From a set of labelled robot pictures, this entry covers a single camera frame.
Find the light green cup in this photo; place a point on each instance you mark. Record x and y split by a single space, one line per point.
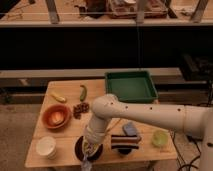
159 138

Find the grey-blue towel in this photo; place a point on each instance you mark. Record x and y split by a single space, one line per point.
86 164

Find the blue sponge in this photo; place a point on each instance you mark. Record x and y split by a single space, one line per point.
129 129

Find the green plastic tray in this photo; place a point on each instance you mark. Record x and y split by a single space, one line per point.
131 87

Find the orange bowl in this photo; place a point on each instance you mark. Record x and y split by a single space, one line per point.
46 116

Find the brown grape cluster toy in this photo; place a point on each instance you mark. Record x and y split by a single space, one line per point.
79 109

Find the yellow banana toy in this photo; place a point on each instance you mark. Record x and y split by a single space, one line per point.
59 98

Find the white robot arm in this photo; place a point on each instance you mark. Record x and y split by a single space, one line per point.
191 120

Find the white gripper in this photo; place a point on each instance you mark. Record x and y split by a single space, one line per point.
89 149

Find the orange food in bowl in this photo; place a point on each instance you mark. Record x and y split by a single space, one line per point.
57 118

